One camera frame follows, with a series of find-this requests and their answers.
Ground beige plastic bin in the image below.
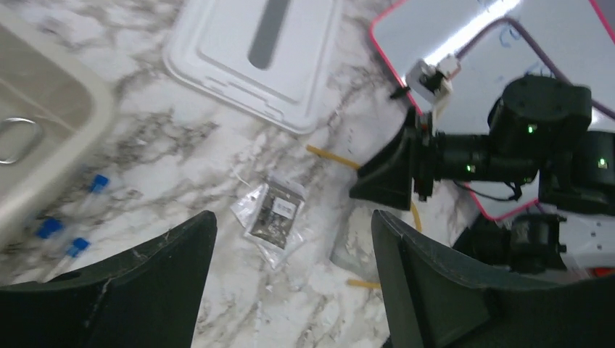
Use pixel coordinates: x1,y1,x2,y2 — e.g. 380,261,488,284
1,7,116,245

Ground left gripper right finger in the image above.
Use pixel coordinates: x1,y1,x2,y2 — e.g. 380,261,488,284
371,210,614,347

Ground white plastic lid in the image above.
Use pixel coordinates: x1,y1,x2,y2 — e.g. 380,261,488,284
162,0,342,134

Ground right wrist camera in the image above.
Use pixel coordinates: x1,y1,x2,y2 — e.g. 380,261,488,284
405,54,461,118

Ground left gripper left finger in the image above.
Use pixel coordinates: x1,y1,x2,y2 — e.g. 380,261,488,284
1,211,217,347

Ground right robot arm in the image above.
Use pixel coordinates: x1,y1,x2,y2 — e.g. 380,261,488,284
349,75,614,274

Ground pink framed whiteboard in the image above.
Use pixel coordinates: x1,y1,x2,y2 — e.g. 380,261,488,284
368,0,615,223

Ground blue cap vial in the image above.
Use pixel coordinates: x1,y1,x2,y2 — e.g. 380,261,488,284
38,237,91,283
74,174,110,215
30,217,65,252

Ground metal crucible tongs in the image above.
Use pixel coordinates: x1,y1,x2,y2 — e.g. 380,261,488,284
1,117,44,165

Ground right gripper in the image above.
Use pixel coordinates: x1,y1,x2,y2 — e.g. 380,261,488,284
349,75,593,210

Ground yellow rubber tube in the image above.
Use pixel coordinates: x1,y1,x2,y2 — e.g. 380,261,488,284
305,145,422,289

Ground black whiteboard clip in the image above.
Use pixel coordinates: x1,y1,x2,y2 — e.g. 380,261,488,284
389,86,411,100

